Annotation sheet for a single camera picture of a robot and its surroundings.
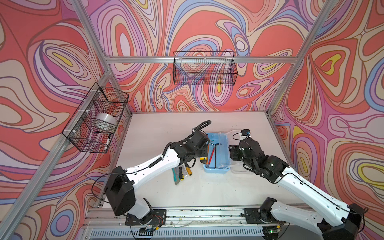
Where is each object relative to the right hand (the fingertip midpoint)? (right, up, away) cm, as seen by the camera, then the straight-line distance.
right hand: (234, 150), depth 76 cm
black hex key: (-7, -6, +20) cm, 22 cm away
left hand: (-13, +1, +3) cm, 13 cm away
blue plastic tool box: (-6, -10, +18) cm, 21 cm away
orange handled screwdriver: (-24, -14, +13) cm, 30 cm away
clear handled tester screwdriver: (-27, -14, +13) cm, 33 cm away
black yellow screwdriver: (-28, -16, +10) cm, 34 cm away
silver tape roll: (-66, +16, -2) cm, 68 cm away
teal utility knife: (-31, -16, +9) cm, 36 cm away
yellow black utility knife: (-16, -5, +1) cm, 17 cm away
